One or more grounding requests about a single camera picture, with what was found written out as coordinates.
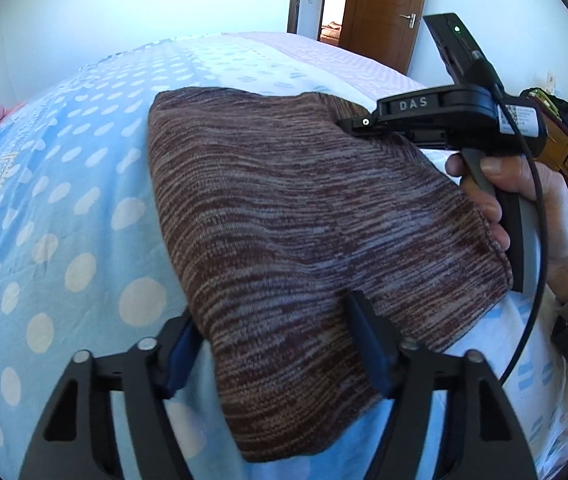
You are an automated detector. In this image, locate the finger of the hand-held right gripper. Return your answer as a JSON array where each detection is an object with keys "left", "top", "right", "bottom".
[{"left": 335, "top": 112, "right": 383, "bottom": 134}]

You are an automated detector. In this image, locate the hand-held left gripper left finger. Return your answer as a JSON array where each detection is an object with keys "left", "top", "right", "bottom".
[{"left": 18, "top": 310, "right": 205, "bottom": 480}]

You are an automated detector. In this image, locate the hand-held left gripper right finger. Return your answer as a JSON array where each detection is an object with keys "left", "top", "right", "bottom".
[{"left": 345, "top": 289, "right": 541, "bottom": 480}]

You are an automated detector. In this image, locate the brown knit sweater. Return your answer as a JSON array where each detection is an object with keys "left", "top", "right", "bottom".
[{"left": 148, "top": 87, "right": 515, "bottom": 464}]

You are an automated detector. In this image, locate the person's right hand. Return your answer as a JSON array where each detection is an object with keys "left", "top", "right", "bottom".
[{"left": 445, "top": 152, "right": 568, "bottom": 306}]

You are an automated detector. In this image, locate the pink bed sheet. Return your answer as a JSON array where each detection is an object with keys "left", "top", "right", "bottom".
[{"left": 221, "top": 31, "right": 427, "bottom": 92}]

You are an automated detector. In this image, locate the brown wooden door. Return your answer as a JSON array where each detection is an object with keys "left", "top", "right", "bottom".
[{"left": 349, "top": 0, "right": 433, "bottom": 76}]

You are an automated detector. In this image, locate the blue polka dot blanket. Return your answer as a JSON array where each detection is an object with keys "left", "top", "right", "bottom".
[{"left": 0, "top": 35, "right": 568, "bottom": 480}]

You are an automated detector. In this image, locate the dark door frame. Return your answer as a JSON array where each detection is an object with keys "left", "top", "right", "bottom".
[{"left": 286, "top": 0, "right": 353, "bottom": 44}]

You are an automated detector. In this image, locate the black cable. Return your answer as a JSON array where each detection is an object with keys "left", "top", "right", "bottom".
[{"left": 471, "top": 49, "right": 551, "bottom": 387}]

